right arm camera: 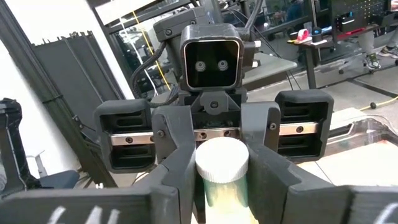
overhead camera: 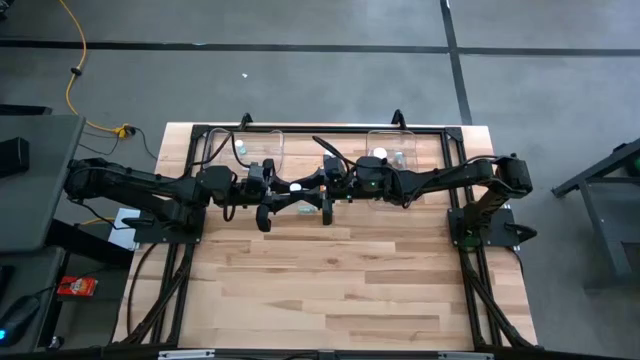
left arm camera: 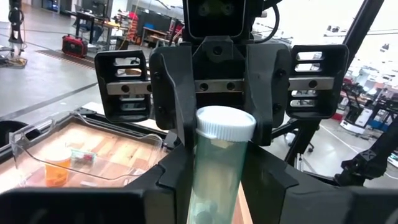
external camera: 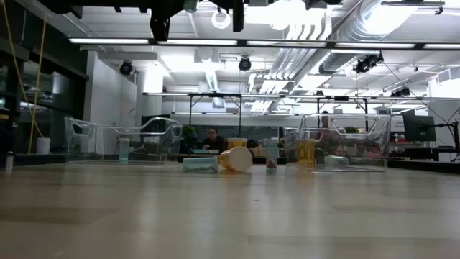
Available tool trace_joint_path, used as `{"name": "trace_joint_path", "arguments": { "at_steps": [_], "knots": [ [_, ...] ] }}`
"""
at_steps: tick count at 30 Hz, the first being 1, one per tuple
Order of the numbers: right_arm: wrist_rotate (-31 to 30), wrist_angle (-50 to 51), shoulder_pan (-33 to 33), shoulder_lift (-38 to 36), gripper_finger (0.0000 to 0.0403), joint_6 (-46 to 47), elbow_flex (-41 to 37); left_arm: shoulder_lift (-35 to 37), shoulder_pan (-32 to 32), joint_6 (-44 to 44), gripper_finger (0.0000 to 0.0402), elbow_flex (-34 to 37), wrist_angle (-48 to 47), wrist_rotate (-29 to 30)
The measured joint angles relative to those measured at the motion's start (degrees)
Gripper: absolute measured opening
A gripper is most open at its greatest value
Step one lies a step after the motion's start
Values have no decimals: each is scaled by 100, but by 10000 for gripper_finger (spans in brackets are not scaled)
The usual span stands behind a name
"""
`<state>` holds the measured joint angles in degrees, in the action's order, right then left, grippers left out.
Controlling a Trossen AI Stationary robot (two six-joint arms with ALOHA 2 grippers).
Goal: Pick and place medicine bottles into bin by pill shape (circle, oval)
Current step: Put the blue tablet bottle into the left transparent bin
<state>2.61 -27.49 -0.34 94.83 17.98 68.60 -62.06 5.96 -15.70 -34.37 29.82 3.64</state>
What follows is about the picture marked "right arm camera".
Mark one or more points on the clear plastic bin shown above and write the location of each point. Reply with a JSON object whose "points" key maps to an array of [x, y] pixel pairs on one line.
{"points": [[367, 130]]}

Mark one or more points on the black pegboard panel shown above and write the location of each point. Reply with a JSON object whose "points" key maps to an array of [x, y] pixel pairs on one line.
{"points": [[357, 12]]}

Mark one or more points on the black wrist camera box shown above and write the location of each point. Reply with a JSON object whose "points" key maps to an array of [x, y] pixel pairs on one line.
{"points": [[211, 62]]}

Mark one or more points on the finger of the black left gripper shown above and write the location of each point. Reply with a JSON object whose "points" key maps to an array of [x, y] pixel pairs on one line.
{"points": [[261, 124], [172, 130]]}

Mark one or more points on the black aluminium upright post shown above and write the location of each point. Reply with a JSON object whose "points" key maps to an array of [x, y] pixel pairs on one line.
{"points": [[45, 93]]}

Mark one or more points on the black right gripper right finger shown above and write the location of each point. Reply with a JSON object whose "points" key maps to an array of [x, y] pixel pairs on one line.
{"points": [[311, 205]]}

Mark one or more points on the person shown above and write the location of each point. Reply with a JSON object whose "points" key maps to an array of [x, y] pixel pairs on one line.
{"points": [[295, 12], [371, 60]]}

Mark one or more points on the green medicine bottle white cap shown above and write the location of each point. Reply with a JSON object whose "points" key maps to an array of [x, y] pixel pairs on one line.
{"points": [[222, 161]]}

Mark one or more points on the black cylinder speaker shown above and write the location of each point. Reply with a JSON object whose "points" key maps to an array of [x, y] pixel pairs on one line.
{"points": [[316, 35]]}

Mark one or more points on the dark side table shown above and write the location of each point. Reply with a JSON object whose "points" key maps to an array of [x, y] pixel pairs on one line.
{"points": [[311, 65]]}

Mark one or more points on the red tape dispenser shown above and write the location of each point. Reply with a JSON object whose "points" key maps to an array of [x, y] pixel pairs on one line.
{"points": [[303, 35]]}

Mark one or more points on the grey desk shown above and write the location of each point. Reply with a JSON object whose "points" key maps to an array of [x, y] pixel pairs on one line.
{"points": [[270, 68]]}

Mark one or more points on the dark grey divider panel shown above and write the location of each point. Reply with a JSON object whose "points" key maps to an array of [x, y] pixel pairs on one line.
{"points": [[68, 77]]}

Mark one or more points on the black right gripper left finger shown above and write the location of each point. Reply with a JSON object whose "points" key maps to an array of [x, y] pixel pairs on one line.
{"points": [[93, 207]]}

